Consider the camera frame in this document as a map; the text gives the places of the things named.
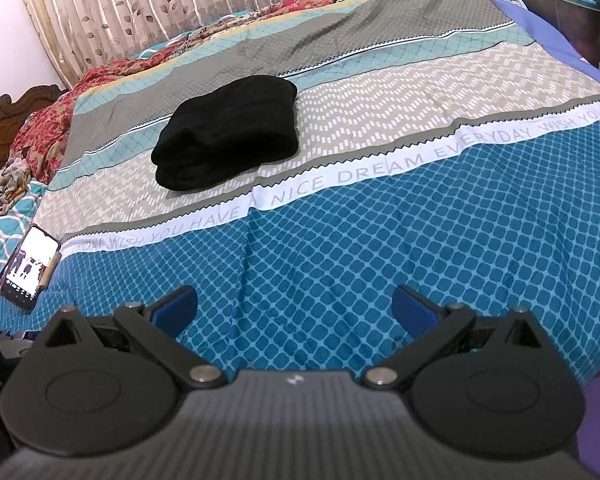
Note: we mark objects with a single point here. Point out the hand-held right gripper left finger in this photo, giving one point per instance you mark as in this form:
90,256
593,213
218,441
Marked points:
177,305

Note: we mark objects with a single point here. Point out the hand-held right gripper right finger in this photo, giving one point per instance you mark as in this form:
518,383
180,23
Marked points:
412,307

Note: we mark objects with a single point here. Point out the black pants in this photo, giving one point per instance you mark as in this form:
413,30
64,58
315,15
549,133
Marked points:
230,132

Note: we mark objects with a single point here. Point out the smartphone with lit screen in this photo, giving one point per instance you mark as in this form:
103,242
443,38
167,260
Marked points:
30,265

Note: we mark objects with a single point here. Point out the teal white patterned pillow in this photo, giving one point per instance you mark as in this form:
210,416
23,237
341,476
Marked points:
5,232

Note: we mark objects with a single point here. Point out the patterned teal grey bedsheet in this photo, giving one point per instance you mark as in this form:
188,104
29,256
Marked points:
380,210

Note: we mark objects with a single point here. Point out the multicolour floral scarf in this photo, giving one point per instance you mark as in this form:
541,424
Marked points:
5,185

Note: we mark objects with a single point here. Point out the carved wooden headboard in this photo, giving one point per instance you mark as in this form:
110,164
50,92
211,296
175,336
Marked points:
7,115

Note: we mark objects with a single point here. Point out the red floral blanket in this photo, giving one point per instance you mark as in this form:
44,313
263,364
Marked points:
55,110

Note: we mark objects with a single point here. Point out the floral beige curtain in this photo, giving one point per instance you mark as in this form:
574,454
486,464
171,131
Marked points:
180,0

